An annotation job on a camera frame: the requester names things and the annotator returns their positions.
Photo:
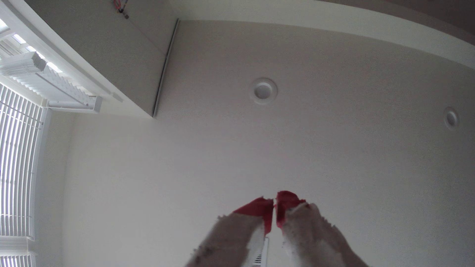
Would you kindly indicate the recessed ceiling light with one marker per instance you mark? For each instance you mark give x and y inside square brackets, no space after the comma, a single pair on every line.
[451,118]
[263,90]

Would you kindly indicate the white window frame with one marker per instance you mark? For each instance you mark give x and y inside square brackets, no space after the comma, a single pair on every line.
[48,42]

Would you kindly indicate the grey ceiling track rail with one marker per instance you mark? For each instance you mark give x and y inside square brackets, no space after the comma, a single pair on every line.
[165,68]

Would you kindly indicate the long white window blind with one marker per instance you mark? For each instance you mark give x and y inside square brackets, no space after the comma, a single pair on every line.
[16,167]

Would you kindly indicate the raised white window blind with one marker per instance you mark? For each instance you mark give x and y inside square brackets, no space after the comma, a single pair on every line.
[55,83]

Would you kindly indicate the white fuzzy red-tipped gripper finger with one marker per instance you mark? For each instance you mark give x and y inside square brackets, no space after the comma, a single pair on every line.
[311,237]
[230,237]

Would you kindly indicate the white ceiling air vent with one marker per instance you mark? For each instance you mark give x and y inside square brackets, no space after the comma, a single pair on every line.
[262,256]

